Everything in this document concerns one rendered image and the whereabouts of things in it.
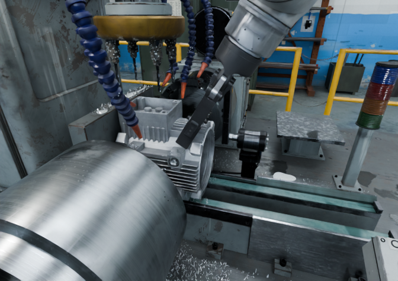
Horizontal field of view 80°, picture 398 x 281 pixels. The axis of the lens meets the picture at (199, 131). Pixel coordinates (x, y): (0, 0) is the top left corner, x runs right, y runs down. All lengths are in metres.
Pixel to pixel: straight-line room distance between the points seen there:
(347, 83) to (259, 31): 4.85
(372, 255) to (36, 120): 0.62
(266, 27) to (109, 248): 0.34
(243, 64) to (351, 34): 5.19
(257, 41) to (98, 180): 0.29
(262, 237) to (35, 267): 0.46
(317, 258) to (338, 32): 5.08
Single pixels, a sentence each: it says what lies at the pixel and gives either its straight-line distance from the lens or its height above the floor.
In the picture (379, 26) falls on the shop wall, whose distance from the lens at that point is 5.67.
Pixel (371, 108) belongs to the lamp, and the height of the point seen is 1.09.
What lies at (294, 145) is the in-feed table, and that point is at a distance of 1.08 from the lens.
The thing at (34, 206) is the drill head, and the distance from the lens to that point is 0.30.
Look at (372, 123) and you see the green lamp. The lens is 0.87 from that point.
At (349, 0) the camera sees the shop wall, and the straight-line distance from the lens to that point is 5.52.
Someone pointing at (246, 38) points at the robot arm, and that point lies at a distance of 0.38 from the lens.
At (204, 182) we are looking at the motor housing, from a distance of 0.64.
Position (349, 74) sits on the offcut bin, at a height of 0.38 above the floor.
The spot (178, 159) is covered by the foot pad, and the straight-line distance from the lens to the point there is 0.49.
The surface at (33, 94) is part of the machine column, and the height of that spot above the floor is 1.19.
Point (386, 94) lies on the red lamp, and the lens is 0.85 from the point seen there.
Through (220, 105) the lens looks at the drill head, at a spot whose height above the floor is 1.08.
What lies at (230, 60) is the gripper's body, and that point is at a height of 1.27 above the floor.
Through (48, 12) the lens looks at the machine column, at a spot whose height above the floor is 1.34.
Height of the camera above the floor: 1.34
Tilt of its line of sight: 26 degrees down
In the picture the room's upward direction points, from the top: straight up
